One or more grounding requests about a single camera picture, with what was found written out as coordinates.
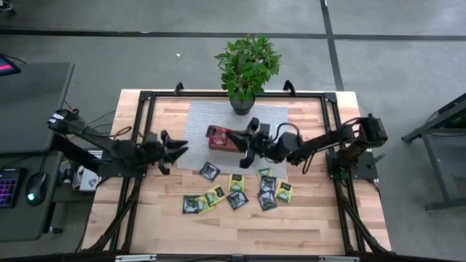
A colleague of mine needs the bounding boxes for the black metal stand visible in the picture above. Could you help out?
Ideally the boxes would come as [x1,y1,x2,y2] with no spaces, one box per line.
[401,92,466,213]

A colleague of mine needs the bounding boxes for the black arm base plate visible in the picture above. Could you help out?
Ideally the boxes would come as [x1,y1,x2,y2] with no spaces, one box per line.
[97,151,149,179]
[325,151,386,181]

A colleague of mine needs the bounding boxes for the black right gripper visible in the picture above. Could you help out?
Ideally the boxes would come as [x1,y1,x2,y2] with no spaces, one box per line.
[224,118,277,169]

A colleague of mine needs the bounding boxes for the wooden tea organizer box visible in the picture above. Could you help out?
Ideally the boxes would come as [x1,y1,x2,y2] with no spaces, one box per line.
[208,125,243,153]

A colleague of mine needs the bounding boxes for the grey woven placemat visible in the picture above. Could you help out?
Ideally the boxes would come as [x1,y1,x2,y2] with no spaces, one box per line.
[177,100,289,179]

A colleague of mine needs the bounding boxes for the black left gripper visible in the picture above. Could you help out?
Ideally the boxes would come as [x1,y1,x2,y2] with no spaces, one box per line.
[140,130,189,175]

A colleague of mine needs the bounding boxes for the white printed box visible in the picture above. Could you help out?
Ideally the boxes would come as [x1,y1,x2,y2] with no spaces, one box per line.
[71,163,103,193]

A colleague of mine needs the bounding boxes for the person's shoe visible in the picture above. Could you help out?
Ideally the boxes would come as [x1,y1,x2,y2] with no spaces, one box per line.
[0,0,17,15]

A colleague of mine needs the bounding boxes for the screen with pink display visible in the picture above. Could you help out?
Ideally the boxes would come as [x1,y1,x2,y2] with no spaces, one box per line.
[0,53,22,77]

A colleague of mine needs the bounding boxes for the red strawberry tea packet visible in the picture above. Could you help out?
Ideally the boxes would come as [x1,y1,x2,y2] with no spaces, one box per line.
[205,124,234,145]

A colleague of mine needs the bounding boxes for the black computer mouse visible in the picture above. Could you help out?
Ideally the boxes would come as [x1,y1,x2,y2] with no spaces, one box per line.
[24,171,48,207]

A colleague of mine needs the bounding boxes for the green potted plant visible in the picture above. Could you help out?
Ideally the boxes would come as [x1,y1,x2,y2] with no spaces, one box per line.
[214,34,283,116]

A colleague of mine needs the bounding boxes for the backlit black keyboard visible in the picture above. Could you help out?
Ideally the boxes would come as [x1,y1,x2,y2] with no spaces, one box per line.
[0,167,27,210]

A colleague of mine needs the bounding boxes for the grey desk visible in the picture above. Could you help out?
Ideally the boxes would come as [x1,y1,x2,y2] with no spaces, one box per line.
[0,61,76,243]

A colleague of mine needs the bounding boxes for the silver metal bracket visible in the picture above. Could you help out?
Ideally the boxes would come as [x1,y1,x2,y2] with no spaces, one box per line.
[319,255,360,262]
[115,254,157,262]

